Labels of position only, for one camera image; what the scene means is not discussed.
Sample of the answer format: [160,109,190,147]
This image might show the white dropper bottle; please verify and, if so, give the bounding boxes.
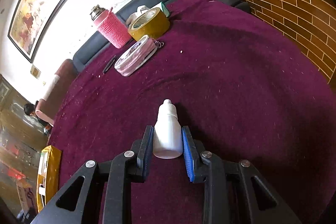
[153,99,183,159]

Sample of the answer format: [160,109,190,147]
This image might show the gold storage box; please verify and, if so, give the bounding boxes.
[36,145,62,213]

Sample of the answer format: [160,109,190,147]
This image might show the maroon table cloth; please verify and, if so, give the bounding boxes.
[50,0,335,223]

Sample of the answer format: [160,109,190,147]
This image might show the brown armchair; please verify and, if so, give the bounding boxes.
[35,59,78,126]

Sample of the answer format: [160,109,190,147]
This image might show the small black clip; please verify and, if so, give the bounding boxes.
[102,55,117,74]

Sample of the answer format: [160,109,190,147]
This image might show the seated person in black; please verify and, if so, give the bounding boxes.
[23,101,52,135]

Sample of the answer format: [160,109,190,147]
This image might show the pink clear zip pouch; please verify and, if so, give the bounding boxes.
[114,35,158,77]

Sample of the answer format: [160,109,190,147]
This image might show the pink knit-sleeved bottle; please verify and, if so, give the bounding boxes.
[90,5,131,49]

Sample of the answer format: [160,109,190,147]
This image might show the yellow tape roll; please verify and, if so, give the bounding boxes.
[127,7,170,41]

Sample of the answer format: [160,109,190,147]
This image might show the white cloth gloves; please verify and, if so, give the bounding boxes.
[125,5,150,26]

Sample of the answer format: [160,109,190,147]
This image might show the black leather sofa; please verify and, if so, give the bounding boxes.
[72,0,251,73]

